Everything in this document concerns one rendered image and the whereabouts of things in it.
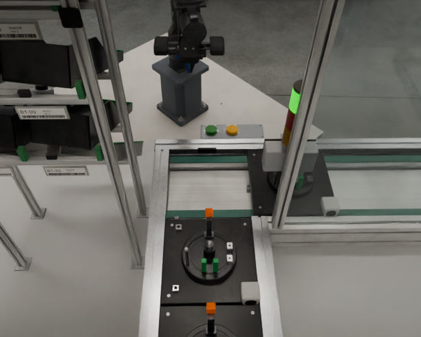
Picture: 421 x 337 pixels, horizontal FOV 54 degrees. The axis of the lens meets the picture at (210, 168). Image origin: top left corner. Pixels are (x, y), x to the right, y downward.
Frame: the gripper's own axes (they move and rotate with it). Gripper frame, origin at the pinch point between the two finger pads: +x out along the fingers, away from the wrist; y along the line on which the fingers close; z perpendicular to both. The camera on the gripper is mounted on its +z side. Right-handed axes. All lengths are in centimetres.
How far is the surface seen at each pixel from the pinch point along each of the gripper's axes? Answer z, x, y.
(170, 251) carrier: 43, 28, -5
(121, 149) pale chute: 23.4, 10.1, -17.4
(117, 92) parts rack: 24.1, -9.2, -15.2
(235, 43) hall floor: -199, 125, 31
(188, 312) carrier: 59, 28, 0
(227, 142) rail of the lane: 3.0, 29.0, 11.5
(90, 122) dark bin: 35.1, -10.7, -19.1
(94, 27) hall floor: -224, 125, -89
